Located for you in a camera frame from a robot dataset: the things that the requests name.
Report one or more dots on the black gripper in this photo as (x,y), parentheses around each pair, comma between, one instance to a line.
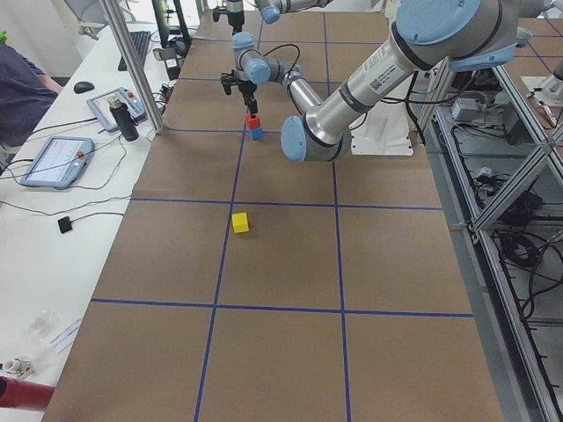
(248,90)
(235,15)

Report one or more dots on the red cube block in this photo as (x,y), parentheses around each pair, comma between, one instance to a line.
(252,121)

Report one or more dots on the blue cube block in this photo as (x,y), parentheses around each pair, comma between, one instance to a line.
(256,133)

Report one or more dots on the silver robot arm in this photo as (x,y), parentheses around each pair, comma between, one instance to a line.
(270,10)
(472,34)

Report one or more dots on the black computer monitor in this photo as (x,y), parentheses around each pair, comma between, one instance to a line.
(163,12)

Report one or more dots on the black keyboard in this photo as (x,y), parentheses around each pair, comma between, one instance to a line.
(141,42)

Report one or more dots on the yellow cube block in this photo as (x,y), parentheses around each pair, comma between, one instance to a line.
(240,222)

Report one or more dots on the black water bottle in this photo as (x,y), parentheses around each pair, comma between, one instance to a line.
(122,117)

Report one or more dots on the far teach pendant tablet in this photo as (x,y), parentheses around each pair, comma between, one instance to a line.
(104,107)

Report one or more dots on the teach pendant tablet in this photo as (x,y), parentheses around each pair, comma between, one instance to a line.
(59,163)
(104,107)

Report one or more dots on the black computer mouse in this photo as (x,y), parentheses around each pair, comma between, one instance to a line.
(83,87)

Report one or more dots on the near teach pendant tablet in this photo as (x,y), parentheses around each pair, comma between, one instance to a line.
(59,163)

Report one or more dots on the small black square pad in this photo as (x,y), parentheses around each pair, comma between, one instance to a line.
(65,224)

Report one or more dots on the person in dark shirt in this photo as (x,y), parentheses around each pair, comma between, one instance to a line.
(27,93)

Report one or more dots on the red cylinder object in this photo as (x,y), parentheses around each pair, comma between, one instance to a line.
(24,395)

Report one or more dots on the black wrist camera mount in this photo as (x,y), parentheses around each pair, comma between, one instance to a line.
(217,12)

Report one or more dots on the aluminium frame post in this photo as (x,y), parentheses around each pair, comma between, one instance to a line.
(120,31)

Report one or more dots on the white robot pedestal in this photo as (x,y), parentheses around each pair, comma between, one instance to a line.
(383,131)

